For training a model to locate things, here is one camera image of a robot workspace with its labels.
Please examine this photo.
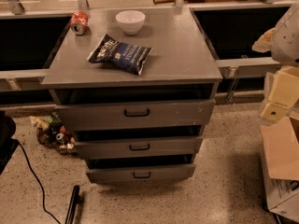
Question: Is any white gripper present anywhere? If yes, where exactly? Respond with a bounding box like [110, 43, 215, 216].
[252, 28, 299, 123]

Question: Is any grey bottom drawer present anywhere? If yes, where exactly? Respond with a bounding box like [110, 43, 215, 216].
[86, 164, 195, 183]

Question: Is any grey drawer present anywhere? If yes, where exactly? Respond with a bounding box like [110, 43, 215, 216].
[75, 136, 203, 160]
[86, 164, 195, 183]
[56, 100, 215, 132]

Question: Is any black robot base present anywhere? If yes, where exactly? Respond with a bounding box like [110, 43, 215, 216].
[0, 111, 19, 174]

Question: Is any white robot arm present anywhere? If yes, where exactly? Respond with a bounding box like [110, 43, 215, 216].
[252, 2, 299, 123]

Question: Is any grey top drawer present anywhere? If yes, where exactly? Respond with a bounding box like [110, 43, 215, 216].
[56, 100, 215, 132]

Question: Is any grey middle drawer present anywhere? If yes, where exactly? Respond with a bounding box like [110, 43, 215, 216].
[75, 136, 203, 160]

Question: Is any grey drawer cabinet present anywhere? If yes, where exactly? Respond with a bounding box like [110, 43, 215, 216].
[42, 8, 221, 172]

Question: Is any cardboard box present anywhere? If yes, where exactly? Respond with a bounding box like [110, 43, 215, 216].
[260, 112, 299, 222]

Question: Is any wooden stick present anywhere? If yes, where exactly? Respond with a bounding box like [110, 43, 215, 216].
[152, 0, 188, 5]

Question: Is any blue chip bag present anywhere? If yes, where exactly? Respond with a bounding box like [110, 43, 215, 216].
[87, 35, 152, 76]

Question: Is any white ceramic bowl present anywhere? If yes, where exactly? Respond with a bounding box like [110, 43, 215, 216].
[116, 10, 146, 35]

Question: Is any crushed red soda can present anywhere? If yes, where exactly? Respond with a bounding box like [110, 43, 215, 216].
[70, 11, 88, 35]

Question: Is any black bar on floor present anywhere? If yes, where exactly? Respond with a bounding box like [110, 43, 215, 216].
[64, 185, 80, 224]

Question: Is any black cable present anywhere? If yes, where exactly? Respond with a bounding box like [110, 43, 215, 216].
[16, 139, 62, 224]

